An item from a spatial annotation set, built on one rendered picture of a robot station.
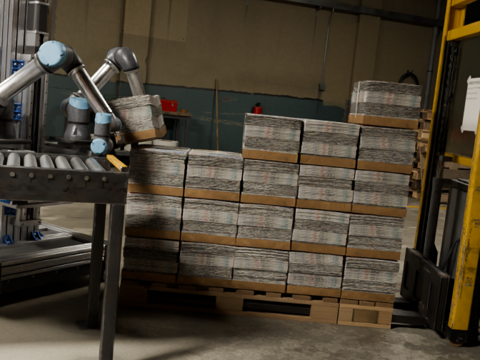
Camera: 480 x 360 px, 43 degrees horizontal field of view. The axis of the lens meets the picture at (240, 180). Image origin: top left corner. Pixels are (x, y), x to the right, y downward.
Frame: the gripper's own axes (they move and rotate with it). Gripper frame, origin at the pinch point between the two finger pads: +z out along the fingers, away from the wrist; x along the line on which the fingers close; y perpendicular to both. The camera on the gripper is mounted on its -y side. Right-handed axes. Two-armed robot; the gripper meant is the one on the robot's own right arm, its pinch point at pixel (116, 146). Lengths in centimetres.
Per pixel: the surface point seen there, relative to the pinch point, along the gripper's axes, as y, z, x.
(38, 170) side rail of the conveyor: -1, -97, 7
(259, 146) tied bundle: -13, -3, -73
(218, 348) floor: -96, -50, -40
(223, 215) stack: -44, -4, -49
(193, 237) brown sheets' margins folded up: -53, -5, -32
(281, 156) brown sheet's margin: -19, -3, -83
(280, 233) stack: -59, -3, -77
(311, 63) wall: 60, 750, -185
